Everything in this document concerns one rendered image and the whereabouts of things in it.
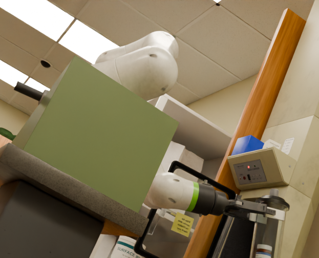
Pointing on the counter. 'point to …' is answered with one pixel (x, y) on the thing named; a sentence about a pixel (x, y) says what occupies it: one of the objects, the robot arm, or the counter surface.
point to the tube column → (308, 72)
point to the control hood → (278, 175)
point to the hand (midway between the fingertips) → (269, 216)
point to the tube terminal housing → (299, 178)
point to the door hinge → (224, 233)
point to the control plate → (241, 171)
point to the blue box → (247, 145)
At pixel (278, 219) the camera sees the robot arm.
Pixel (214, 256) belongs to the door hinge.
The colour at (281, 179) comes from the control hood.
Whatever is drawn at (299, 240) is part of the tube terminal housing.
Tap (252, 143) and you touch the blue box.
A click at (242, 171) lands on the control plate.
